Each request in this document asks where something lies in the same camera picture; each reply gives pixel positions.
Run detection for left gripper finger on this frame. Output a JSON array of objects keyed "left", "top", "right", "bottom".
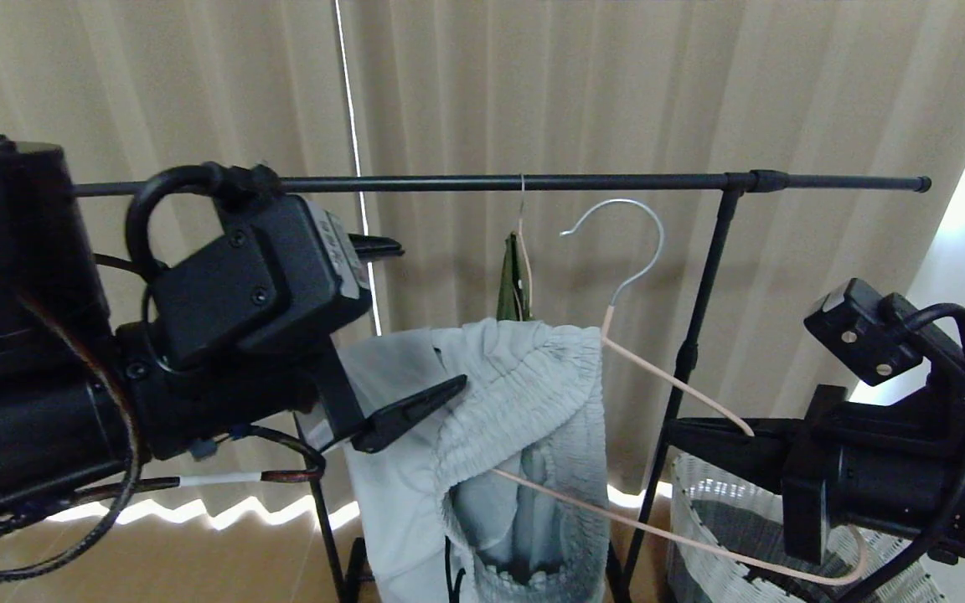
[
  {"left": 351, "top": 374, "right": 468, "bottom": 455},
  {"left": 350, "top": 234, "right": 405, "bottom": 262}
]

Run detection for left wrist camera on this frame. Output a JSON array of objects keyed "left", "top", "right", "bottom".
[{"left": 147, "top": 193, "right": 374, "bottom": 371}]

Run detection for pink clothes hanger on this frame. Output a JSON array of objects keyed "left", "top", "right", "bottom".
[
  {"left": 516, "top": 174, "right": 535, "bottom": 321},
  {"left": 487, "top": 198, "right": 870, "bottom": 587}
]

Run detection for black clothes rack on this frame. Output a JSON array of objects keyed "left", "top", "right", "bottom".
[{"left": 72, "top": 169, "right": 933, "bottom": 603}]

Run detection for green sleeveless top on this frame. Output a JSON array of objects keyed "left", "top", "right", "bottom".
[{"left": 496, "top": 232, "right": 534, "bottom": 323}]

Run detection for beige curtain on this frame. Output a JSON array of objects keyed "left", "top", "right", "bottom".
[{"left": 0, "top": 0, "right": 965, "bottom": 520}]

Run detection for pale grey shorts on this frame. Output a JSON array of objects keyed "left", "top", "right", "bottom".
[{"left": 305, "top": 318, "right": 612, "bottom": 603}]

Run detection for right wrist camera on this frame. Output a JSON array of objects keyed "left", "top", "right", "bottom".
[{"left": 802, "top": 278, "right": 965, "bottom": 405}]

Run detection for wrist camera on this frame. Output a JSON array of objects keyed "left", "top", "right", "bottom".
[
  {"left": 147, "top": 193, "right": 374, "bottom": 371},
  {"left": 802, "top": 278, "right": 965, "bottom": 405}
]

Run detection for white laundry basket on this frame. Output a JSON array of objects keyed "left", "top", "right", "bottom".
[{"left": 667, "top": 452, "right": 946, "bottom": 603}]

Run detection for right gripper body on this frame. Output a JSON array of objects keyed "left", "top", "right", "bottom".
[{"left": 780, "top": 384, "right": 965, "bottom": 564}]

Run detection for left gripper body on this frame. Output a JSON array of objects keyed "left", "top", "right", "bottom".
[{"left": 118, "top": 322, "right": 368, "bottom": 461}]

